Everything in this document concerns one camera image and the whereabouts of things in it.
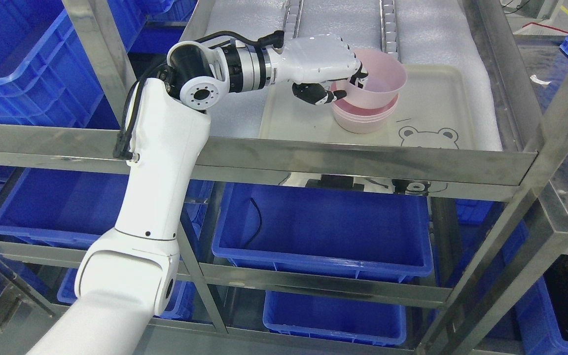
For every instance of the blue bin under shelf left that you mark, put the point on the blue bin under shelf left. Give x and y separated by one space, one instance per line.
67 209

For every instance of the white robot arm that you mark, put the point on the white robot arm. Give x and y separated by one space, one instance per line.
128 274

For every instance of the pink plastic bowl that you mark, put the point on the pink plastic bowl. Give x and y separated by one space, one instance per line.
386 77

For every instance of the stacked pink bowls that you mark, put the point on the stacked pink bowls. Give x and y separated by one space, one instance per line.
359 120

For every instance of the blue bin under shelf centre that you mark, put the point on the blue bin under shelf centre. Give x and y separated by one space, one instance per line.
356 235

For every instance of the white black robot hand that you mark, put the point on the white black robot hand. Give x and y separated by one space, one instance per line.
307 63

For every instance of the cream tray with bear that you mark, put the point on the cream tray with bear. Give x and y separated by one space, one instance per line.
431 110

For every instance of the blue bin bottom centre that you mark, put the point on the blue bin bottom centre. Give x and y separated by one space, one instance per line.
335 319

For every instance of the steel shelf rack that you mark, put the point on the steel shelf rack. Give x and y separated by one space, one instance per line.
529 235

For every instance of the large blue bin upper left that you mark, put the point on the large blue bin upper left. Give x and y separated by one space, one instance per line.
46 78

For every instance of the blue bin under shelf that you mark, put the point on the blue bin under shelf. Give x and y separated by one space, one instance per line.
67 209
356 235

